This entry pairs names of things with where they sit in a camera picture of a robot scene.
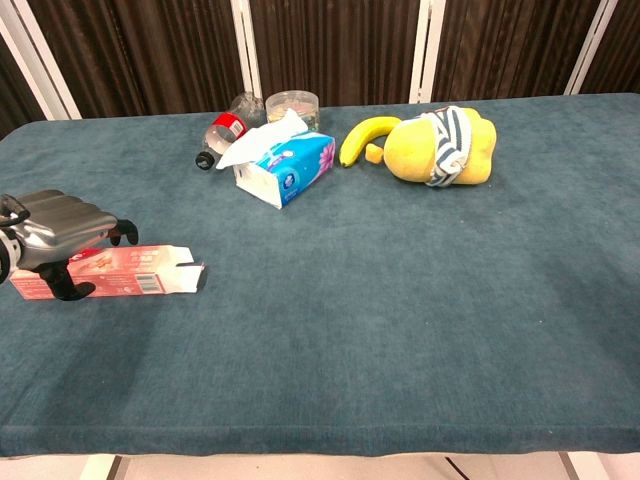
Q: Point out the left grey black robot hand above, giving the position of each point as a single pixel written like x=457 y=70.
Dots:
x=55 y=225

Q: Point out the red cardboard box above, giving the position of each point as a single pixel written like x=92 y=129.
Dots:
x=120 y=272

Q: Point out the blue tissue box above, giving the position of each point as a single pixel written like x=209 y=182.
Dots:
x=290 y=170

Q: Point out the clear plastic bottle red label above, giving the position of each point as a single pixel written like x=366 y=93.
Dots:
x=227 y=131

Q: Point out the clear round plastic container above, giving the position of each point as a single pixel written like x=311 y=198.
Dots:
x=295 y=106

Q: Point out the teal table cloth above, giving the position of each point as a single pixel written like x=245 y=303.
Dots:
x=350 y=300

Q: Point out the yellow banana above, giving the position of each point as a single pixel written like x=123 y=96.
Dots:
x=362 y=137

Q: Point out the small yellow foam piece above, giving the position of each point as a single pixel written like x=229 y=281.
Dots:
x=373 y=153

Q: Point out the yellow plush toy striped cloth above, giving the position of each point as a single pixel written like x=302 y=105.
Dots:
x=440 y=147

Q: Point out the dark folding screen white frame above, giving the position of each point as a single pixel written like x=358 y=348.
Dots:
x=340 y=45

